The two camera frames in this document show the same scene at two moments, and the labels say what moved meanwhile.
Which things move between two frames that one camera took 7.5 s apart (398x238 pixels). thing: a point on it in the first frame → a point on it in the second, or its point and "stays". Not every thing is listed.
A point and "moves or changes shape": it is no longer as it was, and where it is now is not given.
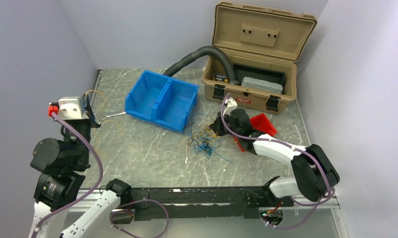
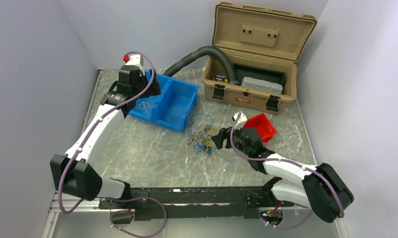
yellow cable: (206, 130) moves or changes shape
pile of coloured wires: (200, 140) stays
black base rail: (150, 203) stays
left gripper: (90, 111) → (153, 89)
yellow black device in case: (221, 78) stays
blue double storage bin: (159, 98) stays
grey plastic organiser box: (256, 83) stays
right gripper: (217, 125) → (224, 134)
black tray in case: (242, 71) stays
